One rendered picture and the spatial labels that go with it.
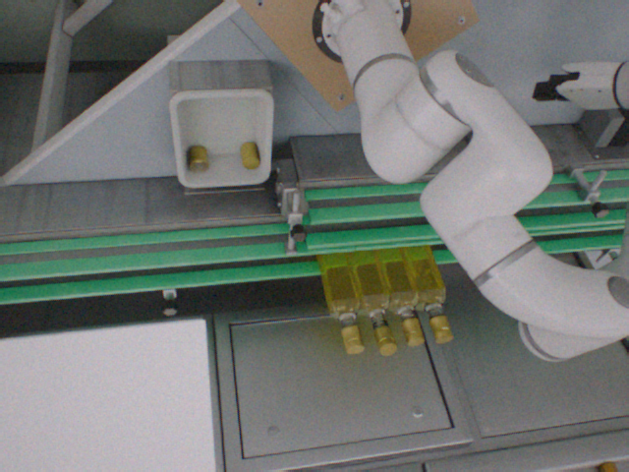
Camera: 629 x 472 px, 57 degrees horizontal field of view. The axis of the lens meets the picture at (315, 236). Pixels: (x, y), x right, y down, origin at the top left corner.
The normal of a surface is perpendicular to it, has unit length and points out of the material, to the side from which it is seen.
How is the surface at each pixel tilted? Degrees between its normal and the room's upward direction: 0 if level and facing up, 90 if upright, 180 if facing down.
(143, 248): 90
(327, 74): 0
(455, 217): 53
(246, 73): 90
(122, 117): 0
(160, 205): 90
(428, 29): 0
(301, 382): 90
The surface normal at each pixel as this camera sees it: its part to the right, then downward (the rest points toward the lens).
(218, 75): 0.10, -0.62
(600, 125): -0.98, 0.07
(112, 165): 0.18, 0.78
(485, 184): -0.54, 0.32
